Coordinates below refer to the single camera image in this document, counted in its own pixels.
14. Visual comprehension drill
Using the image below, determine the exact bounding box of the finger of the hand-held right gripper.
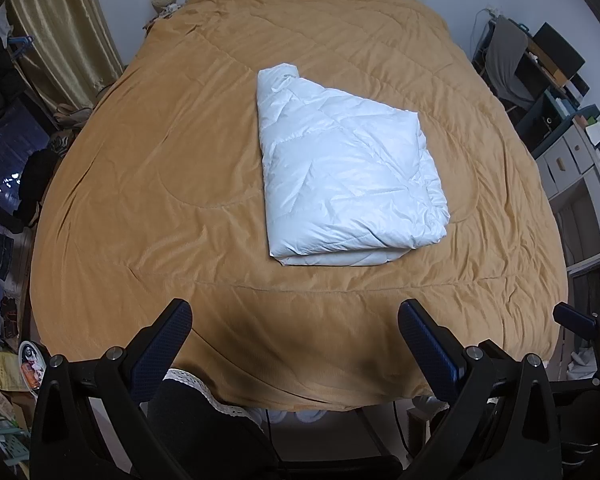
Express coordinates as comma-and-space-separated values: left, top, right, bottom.
552, 302, 600, 396

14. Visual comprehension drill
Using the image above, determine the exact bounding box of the white crumpled cloth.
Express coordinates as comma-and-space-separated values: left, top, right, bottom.
566, 345, 600, 381

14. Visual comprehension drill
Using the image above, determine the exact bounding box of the white drawer cabinet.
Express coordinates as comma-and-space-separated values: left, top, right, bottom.
535, 130, 600, 271

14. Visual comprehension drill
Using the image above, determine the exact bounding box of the grey office chair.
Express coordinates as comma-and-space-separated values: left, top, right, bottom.
482, 15, 536, 111

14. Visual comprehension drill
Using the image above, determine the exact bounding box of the white puffer jacket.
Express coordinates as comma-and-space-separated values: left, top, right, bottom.
256, 63, 451, 267

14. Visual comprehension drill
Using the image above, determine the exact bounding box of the dark clothes pile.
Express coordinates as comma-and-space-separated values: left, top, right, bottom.
0, 95, 63, 233

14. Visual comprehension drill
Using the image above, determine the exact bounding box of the gold curtain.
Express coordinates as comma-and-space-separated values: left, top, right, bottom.
5, 0, 126, 111

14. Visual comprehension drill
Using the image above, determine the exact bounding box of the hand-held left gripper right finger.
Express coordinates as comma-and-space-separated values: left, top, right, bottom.
397, 299, 563, 480

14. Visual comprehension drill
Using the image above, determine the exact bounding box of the yellow paper bag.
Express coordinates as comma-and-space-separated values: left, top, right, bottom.
0, 350, 26, 392

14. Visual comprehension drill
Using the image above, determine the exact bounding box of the mustard quilted blanket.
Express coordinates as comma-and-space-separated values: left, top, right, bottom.
29, 0, 568, 413

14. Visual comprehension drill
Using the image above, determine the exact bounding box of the black monitor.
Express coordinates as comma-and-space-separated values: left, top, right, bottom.
530, 22, 587, 78

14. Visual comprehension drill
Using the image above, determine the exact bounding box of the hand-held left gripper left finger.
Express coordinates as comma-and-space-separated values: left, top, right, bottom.
30, 298, 194, 480

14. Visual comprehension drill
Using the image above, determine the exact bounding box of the dark blue desk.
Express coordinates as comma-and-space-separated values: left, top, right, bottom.
515, 67, 600, 156

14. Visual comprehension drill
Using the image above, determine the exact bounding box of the blue clothes hanger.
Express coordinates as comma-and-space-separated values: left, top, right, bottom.
7, 35, 35, 58

